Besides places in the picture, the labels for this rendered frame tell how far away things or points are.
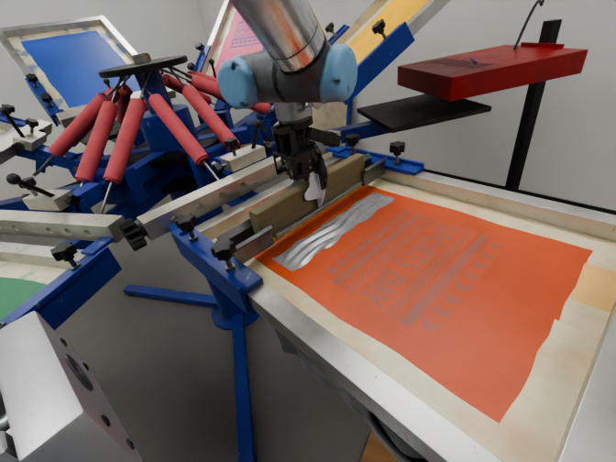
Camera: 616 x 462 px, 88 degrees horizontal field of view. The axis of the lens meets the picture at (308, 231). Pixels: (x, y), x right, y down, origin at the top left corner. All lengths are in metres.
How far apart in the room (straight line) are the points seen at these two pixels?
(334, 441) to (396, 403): 1.06
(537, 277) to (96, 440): 0.64
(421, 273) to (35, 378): 0.55
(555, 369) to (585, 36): 2.14
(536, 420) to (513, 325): 0.14
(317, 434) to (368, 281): 0.99
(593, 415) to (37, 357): 0.52
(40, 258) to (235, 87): 0.68
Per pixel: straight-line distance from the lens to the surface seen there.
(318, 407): 1.55
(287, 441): 1.52
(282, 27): 0.43
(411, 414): 0.44
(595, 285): 0.70
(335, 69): 0.47
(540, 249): 0.75
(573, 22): 2.51
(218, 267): 0.64
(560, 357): 0.57
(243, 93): 0.55
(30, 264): 1.09
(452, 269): 0.65
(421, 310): 0.57
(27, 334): 0.33
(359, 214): 0.79
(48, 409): 0.26
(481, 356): 0.54
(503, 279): 0.66
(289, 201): 0.71
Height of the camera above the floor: 1.38
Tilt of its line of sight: 34 degrees down
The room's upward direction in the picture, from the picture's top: 10 degrees counter-clockwise
